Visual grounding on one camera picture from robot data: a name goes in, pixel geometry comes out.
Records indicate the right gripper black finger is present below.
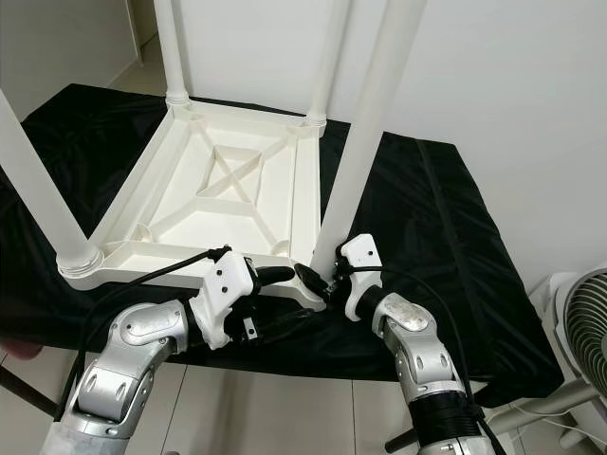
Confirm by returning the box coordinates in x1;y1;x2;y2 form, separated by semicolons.
292;263;333;297

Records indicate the white plastic table top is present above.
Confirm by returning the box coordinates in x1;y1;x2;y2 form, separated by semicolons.
57;95;328;312

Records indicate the white plastic table leg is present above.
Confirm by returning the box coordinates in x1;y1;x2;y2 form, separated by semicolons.
0;90;105;278
303;0;352;127
154;0;191;107
308;0;430;271

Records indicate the black table cloth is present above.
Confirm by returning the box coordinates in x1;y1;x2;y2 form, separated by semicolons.
0;83;565;409

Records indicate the black metal table leg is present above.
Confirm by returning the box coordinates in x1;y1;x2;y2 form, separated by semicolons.
384;427;423;454
0;365;48;418

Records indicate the grey metal tube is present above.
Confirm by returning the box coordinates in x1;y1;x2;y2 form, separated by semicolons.
484;379;598;437

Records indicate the white floor fan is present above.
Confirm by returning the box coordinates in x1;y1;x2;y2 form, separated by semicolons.
526;268;607;418

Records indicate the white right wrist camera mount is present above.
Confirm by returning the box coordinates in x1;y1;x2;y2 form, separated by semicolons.
337;232;385;321

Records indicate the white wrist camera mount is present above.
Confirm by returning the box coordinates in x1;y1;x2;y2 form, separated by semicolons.
337;232;385;321
188;248;259;350

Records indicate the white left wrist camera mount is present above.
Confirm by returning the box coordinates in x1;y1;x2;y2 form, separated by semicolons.
188;248;259;350

